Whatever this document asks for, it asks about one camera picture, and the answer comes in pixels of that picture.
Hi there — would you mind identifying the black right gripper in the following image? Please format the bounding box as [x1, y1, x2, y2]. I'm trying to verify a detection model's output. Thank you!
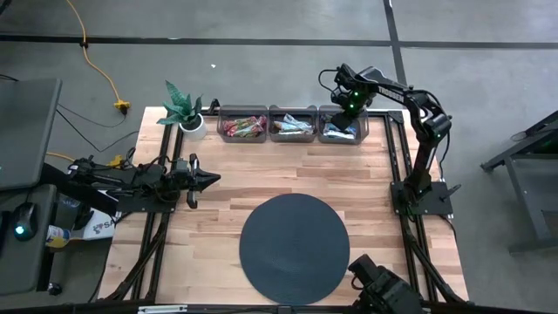
[332, 78, 374, 132]

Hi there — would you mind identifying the dark grey desk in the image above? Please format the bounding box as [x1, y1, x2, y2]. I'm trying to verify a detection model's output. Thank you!
[0, 182, 58, 297]

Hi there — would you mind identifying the black floor cable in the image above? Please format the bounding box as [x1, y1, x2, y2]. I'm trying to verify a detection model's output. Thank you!
[56, 103, 128, 130]
[55, 109, 141, 154]

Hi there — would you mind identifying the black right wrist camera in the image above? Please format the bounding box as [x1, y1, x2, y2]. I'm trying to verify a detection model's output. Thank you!
[331, 64, 352, 102]

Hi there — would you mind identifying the round dark woven placemat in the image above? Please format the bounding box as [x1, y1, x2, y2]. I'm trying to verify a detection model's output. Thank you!
[238, 193, 351, 305]

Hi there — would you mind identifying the black side stand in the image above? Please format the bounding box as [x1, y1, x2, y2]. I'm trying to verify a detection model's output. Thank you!
[480, 109, 558, 255]

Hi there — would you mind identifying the silver metal bracket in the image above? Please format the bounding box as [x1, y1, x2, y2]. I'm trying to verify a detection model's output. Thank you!
[137, 304, 189, 314]

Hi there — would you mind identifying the white plant pot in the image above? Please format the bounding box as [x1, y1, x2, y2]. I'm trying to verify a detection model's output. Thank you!
[178, 113, 208, 141]

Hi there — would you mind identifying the dark grey flat monitor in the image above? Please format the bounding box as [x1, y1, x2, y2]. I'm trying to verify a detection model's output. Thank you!
[0, 78, 63, 192]

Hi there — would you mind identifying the white printed box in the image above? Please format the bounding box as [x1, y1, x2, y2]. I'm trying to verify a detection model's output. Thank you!
[81, 208, 122, 242]

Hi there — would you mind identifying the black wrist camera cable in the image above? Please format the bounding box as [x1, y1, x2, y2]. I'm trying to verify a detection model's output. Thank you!
[317, 66, 346, 105]

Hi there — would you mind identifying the black computer mouse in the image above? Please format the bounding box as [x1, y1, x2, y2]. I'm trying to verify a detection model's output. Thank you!
[11, 201, 38, 242]

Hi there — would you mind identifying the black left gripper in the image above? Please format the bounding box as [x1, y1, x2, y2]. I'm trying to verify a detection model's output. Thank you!
[174, 152, 221, 209]

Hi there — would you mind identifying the black aluminium table frame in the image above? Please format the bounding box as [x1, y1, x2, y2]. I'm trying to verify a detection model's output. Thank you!
[98, 98, 470, 314]

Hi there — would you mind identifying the black bulky device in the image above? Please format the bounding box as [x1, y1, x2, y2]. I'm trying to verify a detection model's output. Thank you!
[347, 253, 426, 314]

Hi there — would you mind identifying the short yellow cable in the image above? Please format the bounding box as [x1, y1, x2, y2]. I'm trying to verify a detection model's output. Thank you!
[45, 151, 126, 169]

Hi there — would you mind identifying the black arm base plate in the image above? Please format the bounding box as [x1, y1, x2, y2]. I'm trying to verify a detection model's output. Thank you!
[116, 190, 176, 215]
[390, 181, 455, 216]

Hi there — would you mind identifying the red Chewy granola bar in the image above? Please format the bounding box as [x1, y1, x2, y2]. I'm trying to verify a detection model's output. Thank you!
[252, 115, 269, 137]
[233, 124, 258, 139]
[235, 115, 265, 128]
[221, 119, 240, 139]

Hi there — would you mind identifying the green snake plant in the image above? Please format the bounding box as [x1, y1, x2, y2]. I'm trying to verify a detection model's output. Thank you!
[156, 79, 204, 130]

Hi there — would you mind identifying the grey translucent plastic bin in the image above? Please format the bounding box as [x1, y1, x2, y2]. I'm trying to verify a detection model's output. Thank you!
[267, 103, 319, 144]
[316, 104, 371, 146]
[216, 103, 269, 144]

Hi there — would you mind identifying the long yellow extension cable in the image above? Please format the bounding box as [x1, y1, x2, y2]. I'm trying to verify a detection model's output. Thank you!
[65, 0, 132, 116]

